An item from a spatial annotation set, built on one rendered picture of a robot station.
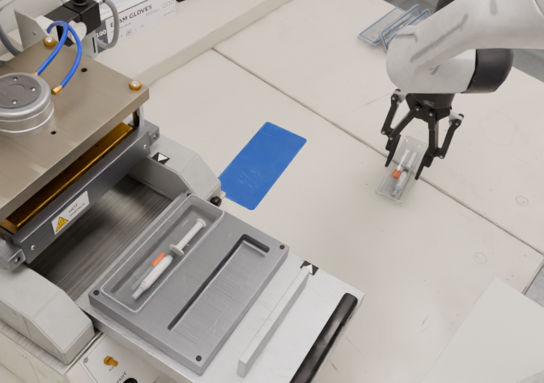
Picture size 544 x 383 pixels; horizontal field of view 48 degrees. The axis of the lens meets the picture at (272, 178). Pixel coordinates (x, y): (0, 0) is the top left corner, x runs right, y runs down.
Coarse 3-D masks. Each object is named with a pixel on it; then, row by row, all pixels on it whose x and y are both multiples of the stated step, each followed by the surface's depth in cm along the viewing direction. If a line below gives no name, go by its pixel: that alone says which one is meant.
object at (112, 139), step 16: (128, 128) 83; (96, 144) 81; (112, 144) 81; (80, 160) 79; (96, 160) 79; (64, 176) 77; (80, 176) 78; (48, 192) 75; (32, 208) 73; (0, 224) 74; (16, 224) 71
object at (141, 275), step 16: (192, 208) 82; (208, 208) 83; (176, 224) 80; (192, 224) 81; (208, 224) 81; (160, 240) 78; (176, 240) 79; (192, 240) 79; (144, 256) 77; (160, 256) 77; (176, 256) 77; (128, 272) 75; (144, 272) 75; (160, 272) 75; (112, 288) 73; (128, 288) 73; (144, 288) 74; (128, 304) 72
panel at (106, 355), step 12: (96, 348) 77; (108, 348) 79; (120, 348) 80; (84, 360) 76; (96, 360) 77; (108, 360) 78; (120, 360) 81; (132, 360) 82; (144, 360) 84; (96, 372) 78; (108, 372) 79; (120, 372) 81; (132, 372) 83; (144, 372) 85; (156, 372) 87
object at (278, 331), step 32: (288, 256) 83; (288, 288) 75; (320, 288) 80; (352, 288) 81; (96, 320) 74; (256, 320) 76; (288, 320) 77; (320, 320) 77; (160, 352) 72; (224, 352) 73; (256, 352) 70; (288, 352) 74
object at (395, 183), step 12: (408, 144) 129; (420, 144) 129; (396, 156) 126; (408, 156) 126; (420, 156) 127; (396, 168) 124; (408, 168) 124; (384, 180) 121; (396, 180) 122; (408, 180) 122; (384, 192) 119; (396, 192) 119
